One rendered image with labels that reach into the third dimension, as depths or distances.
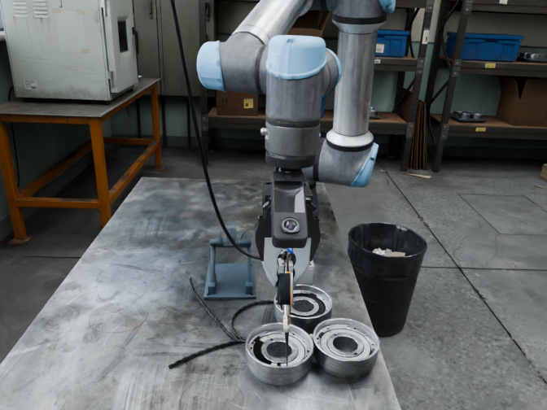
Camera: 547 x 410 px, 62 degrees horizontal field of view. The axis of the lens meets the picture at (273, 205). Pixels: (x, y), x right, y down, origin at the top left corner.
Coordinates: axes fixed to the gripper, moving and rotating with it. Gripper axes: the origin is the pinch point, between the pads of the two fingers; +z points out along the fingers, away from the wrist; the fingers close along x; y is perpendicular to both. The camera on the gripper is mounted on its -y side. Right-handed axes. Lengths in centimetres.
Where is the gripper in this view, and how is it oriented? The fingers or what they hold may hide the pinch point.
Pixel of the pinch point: (285, 281)
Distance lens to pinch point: 71.3
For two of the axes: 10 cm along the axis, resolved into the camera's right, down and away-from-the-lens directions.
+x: -10.0, -0.1, -0.8
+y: -0.7, -3.9, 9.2
